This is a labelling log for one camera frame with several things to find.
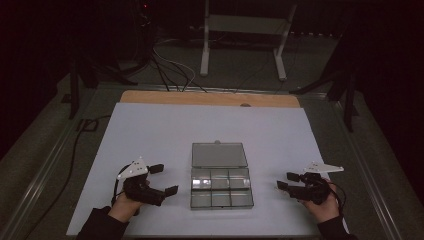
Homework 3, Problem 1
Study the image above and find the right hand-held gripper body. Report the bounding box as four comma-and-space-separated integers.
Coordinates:
287, 161, 345, 206

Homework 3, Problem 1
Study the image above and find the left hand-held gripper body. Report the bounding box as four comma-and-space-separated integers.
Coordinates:
115, 156, 167, 207

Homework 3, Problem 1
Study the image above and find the clear plastic compartment box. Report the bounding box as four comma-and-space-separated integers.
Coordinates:
189, 139, 255, 211

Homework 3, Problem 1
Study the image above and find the person's right hand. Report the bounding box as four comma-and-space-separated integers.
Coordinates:
297, 179, 341, 225

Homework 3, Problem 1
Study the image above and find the person's left hand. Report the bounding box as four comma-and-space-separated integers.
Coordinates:
106, 179, 152, 224

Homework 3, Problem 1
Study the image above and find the white table mat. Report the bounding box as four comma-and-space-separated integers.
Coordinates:
65, 102, 351, 239

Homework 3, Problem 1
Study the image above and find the black tripod stand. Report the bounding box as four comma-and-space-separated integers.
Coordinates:
288, 19, 362, 134
60, 54, 140, 121

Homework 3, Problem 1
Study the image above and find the dark equipment with red light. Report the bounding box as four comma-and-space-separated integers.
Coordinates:
129, 0, 158, 66

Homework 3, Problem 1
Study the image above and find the grey metal stand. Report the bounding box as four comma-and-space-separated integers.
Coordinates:
199, 0, 298, 82

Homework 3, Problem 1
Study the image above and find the left hand-held gripper cable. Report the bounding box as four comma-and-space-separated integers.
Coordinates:
110, 163, 134, 208

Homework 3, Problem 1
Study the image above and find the hand-held gripper cable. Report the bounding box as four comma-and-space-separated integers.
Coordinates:
327, 181, 348, 215
110, 163, 134, 208

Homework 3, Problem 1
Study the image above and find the right hand-held gripper cable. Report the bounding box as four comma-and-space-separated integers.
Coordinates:
327, 181, 348, 215

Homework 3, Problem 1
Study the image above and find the metal floor rail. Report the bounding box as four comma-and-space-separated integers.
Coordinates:
0, 114, 78, 240
329, 98, 405, 240

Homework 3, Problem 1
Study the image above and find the long black floor cable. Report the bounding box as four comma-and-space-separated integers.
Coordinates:
23, 114, 113, 240

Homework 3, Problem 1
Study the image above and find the black floor cable bundle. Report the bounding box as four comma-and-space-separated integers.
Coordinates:
149, 53, 208, 94

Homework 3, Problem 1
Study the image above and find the white floor cable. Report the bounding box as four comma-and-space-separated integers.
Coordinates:
152, 37, 198, 92

